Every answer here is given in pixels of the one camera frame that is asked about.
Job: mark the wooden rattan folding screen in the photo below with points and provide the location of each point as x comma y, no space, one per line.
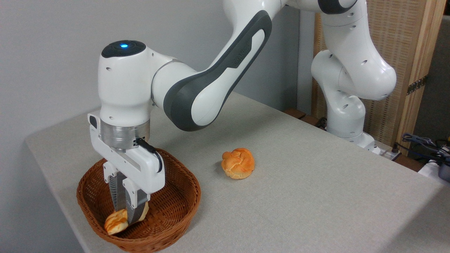
407,38

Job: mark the grey blue box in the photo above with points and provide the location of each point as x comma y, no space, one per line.
445,172

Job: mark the black power plug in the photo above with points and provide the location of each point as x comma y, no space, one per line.
396,148

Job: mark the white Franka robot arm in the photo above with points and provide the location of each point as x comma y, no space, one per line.
211,91

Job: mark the long striped bread loaf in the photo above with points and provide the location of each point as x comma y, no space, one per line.
116,221

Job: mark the brown wooden base board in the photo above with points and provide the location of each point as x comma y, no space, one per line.
294,113

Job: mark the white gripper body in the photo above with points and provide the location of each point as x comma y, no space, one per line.
144,168

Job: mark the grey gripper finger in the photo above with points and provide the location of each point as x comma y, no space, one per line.
117,193
135,203

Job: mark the round orange bread bun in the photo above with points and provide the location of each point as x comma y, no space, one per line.
238,163

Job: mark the brown wicker basket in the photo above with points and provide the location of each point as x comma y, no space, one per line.
172,189

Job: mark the dark metal screen hinge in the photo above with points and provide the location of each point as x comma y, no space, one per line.
417,85

